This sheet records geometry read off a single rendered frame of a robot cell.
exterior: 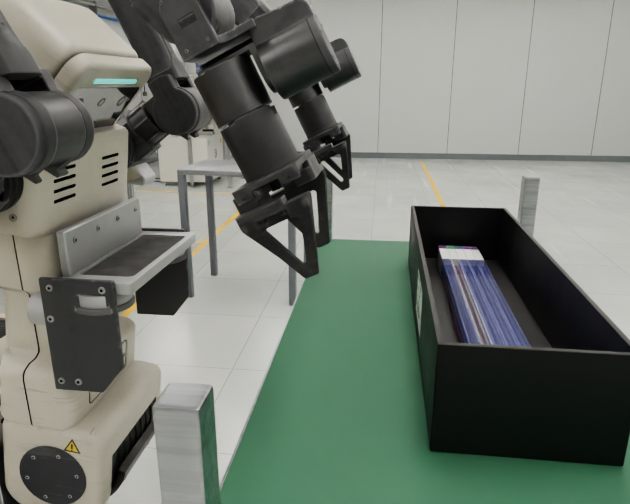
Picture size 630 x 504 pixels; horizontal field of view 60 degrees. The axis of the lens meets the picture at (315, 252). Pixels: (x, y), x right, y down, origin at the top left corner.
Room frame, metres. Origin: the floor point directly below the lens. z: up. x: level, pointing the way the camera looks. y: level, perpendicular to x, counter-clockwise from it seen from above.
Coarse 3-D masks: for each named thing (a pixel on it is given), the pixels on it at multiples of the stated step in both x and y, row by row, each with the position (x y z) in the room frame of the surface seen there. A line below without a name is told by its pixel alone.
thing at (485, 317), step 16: (448, 256) 0.89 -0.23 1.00; (464, 256) 0.89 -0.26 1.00; (480, 256) 0.89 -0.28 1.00; (448, 272) 0.81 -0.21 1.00; (464, 272) 0.81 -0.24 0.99; (480, 272) 0.81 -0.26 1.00; (448, 288) 0.77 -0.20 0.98; (464, 288) 0.74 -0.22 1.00; (480, 288) 0.74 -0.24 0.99; (496, 288) 0.74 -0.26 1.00; (448, 304) 0.76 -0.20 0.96; (464, 304) 0.68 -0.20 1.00; (480, 304) 0.68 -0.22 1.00; (496, 304) 0.68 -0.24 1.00; (464, 320) 0.63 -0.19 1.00; (480, 320) 0.63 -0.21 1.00; (496, 320) 0.63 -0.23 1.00; (512, 320) 0.63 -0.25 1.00; (464, 336) 0.60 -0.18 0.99; (480, 336) 0.58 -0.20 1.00; (496, 336) 0.58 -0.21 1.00; (512, 336) 0.58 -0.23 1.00
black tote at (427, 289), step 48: (432, 240) 0.99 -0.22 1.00; (480, 240) 0.98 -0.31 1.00; (528, 240) 0.78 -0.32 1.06; (432, 288) 0.83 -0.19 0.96; (528, 288) 0.75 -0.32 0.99; (576, 288) 0.57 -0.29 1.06; (432, 336) 0.48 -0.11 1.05; (528, 336) 0.65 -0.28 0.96; (576, 336) 0.55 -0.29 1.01; (624, 336) 0.45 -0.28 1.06; (432, 384) 0.45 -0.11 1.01; (480, 384) 0.43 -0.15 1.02; (528, 384) 0.42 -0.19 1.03; (576, 384) 0.42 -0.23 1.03; (624, 384) 0.41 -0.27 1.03; (432, 432) 0.43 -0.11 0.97; (480, 432) 0.43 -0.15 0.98; (528, 432) 0.42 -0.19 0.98; (576, 432) 0.42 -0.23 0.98; (624, 432) 0.41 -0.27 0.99
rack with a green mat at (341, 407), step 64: (320, 256) 1.04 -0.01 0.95; (384, 256) 1.04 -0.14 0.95; (320, 320) 0.73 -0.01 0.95; (384, 320) 0.73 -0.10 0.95; (192, 384) 0.30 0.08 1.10; (320, 384) 0.55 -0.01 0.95; (384, 384) 0.55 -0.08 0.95; (192, 448) 0.28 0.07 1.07; (256, 448) 0.44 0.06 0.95; (320, 448) 0.44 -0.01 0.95; (384, 448) 0.44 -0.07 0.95
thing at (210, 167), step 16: (208, 160) 3.54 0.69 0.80; (224, 160) 3.54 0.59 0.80; (208, 176) 3.56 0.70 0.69; (240, 176) 3.09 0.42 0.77; (208, 192) 3.56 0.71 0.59; (208, 208) 3.57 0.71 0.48; (208, 224) 3.57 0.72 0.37; (288, 224) 3.04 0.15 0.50; (288, 240) 3.04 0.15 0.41; (304, 256) 3.44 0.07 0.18; (192, 272) 3.19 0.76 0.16; (192, 288) 3.17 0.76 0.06
